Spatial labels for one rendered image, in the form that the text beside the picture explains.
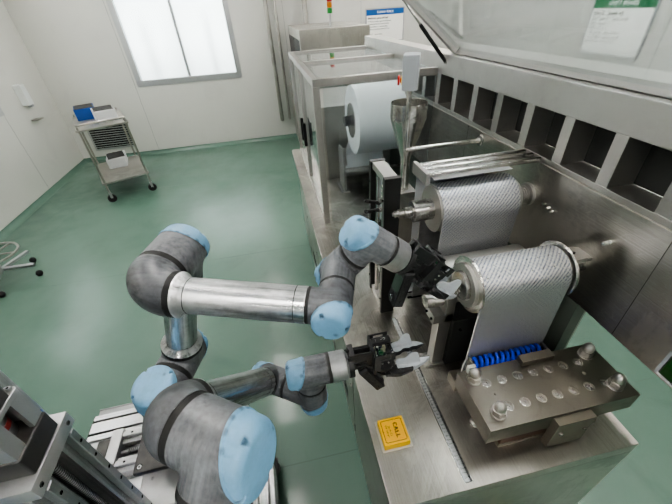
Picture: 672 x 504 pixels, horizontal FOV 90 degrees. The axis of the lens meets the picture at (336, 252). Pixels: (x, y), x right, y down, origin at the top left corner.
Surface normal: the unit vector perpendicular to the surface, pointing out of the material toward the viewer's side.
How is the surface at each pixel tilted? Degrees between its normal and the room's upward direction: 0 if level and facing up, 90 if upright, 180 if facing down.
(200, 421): 3
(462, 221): 92
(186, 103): 90
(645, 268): 90
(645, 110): 90
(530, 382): 0
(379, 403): 0
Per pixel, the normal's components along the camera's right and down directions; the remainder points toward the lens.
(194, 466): -0.37, -0.07
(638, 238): -0.98, 0.16
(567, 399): -0.06, -0.80
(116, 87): 0.19, 0.58
